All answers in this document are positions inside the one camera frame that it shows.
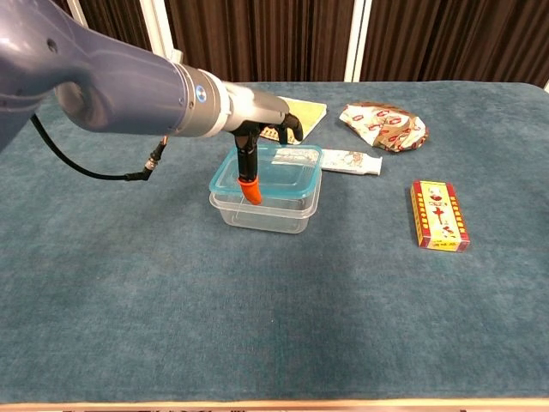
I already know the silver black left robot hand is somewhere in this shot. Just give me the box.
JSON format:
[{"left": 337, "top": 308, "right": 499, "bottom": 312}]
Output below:
[{"left": 220, "top": 80, "right": 305, "bottom": 206}]

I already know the blue translucent square lid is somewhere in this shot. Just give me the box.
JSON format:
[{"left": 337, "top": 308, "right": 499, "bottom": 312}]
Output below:
[{"left": 208, "top": 143, "right": 323, "bottom": 202}]

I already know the transparent plastic container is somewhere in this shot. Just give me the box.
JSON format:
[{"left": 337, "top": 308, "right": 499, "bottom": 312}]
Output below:
[{"left": 208, "top": 169, "right": 323, "bottom": 235}]

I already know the tan spiral notebook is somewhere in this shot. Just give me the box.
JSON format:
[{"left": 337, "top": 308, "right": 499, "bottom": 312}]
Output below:
[{"left": 259, "top": 96, "right": 328, "bottom": 146}]

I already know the dark brown pleated curtain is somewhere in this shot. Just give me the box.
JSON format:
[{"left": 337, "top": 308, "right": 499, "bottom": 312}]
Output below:
[{"left": 55, "top": 0, "right": 549, "bottom": 87}]

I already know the white printed toothpaste tube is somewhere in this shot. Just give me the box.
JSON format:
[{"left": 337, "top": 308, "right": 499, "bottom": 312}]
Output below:
[{"left": 272, "top": 148, "right": 383, "bottom": 177}]

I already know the crumpled red white snack wrapper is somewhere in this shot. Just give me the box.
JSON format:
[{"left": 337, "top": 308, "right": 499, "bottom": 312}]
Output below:
[{"left": 338, "top": 101, "right": 430, "bottom": 154}]

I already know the teal table cloth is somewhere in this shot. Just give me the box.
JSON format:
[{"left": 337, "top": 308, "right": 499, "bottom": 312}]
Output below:
[{"left": 0, "top": 81, "right": 549, "bottom": 404}]

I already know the red yellow card box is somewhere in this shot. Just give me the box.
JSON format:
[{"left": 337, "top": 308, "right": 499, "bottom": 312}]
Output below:
[{"left": 410, "top": 179, "right": 471, "bottom": 253}]

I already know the wide white frame post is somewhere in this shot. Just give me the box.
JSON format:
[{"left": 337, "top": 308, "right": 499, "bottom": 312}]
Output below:
[{"left": 140, "top": 0, "right": 184, "bottom": 65}]

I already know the thin grey white frame post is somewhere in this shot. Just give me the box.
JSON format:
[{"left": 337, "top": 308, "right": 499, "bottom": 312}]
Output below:
[{"left": 66, "top": 0, "right": 90, "bottom": 29}]

